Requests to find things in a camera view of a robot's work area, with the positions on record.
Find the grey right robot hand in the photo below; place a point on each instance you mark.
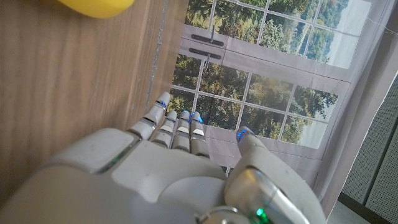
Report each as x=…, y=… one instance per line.
x=149, y=180

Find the yellow toy banana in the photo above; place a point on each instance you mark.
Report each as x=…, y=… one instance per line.
x=96, y=7

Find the printed window backdrop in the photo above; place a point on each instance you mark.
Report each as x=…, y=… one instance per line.
x=280, y=71

